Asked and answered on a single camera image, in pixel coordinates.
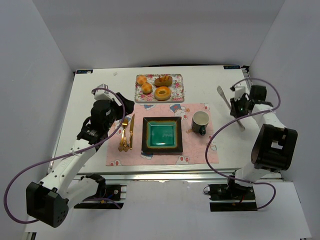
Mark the round bun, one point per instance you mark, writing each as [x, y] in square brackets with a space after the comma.
[146, 88]
[141, 79]

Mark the brown striped bread loaf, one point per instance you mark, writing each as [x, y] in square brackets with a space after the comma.
[164, 81]

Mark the green square plate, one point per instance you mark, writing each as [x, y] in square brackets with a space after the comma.
[162, 135]

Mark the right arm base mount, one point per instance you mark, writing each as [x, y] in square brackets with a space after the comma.
[231, 197]

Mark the gold knife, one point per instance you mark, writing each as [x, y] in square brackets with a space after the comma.
[131, 131]

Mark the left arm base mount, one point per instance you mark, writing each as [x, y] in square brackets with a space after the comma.
[108, 196]

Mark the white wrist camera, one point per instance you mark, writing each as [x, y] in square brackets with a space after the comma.
[239, 91]
[101, 94]

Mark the floral rectangular tray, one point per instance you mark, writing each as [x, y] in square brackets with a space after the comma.
[177, 88]

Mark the dark green mug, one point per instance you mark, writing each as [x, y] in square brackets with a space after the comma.
[199, 123]

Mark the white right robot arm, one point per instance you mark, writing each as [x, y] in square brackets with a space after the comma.
[274, 147]

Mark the metal tongs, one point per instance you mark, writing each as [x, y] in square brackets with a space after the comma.
[222, 94]

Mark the round bun front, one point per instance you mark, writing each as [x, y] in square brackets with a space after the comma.
[146, 88]

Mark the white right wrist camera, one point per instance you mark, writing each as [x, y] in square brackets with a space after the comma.
[239, 91]

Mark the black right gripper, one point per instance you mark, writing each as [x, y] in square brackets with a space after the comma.
[238, 107]

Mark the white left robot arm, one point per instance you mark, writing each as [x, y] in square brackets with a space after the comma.
[50, 199]

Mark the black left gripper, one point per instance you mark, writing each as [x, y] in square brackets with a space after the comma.
[122, 105]

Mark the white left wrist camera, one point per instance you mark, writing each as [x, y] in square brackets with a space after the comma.
[101, 94]

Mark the gold fork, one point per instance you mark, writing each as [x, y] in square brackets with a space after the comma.
[123, 143]

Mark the round bun back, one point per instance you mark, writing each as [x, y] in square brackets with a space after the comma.
[141, 79]

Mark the ring doughnut bread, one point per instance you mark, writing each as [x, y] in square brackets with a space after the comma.
[162, 93]

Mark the pink bunny placemat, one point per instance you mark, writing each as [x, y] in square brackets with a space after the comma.
[194, 145]

